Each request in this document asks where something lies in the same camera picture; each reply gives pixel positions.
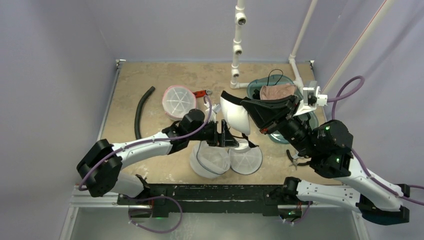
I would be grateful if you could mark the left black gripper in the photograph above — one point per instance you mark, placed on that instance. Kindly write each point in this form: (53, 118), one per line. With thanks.
(223, 139)

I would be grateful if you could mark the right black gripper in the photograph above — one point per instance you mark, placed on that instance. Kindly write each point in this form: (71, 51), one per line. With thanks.
(277, 118)

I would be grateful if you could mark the pink bra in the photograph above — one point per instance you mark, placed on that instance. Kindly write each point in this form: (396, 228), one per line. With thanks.
(275, 92)

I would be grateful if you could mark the white bra with black straps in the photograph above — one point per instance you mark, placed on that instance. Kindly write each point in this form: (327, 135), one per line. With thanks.
(236, 115)

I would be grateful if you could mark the blue-trimmed white mesh laundry bag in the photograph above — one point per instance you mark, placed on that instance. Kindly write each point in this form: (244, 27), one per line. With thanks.
(212, 162)

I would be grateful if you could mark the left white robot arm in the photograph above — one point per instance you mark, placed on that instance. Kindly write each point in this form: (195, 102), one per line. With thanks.
(101, 168)

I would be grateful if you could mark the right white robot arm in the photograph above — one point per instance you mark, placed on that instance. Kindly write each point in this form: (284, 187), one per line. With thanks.
(328, 149)

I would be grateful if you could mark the pink-trimmed white mesh laundry bag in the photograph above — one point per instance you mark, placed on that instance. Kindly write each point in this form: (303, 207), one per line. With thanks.
(177, 101)

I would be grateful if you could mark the black garment in bin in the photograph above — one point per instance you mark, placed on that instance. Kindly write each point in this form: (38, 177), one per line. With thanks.
(274, 76)

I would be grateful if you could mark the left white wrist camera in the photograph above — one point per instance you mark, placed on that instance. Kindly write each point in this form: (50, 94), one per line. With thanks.
(211, 111)

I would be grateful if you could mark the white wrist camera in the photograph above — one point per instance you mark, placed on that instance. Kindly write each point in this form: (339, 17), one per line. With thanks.
(312, 98)
(211, 111)

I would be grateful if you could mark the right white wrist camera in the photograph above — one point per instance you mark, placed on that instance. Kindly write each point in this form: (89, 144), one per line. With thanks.
(312, 98)

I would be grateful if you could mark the red handled tool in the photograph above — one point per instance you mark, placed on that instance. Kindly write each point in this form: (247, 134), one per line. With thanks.
(202, 93)

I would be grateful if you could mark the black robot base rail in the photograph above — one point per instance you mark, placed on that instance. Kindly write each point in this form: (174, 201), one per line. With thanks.
(266, 199)

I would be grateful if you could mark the white PVC pipe frame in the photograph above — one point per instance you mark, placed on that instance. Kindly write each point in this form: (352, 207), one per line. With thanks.
(325, 31)

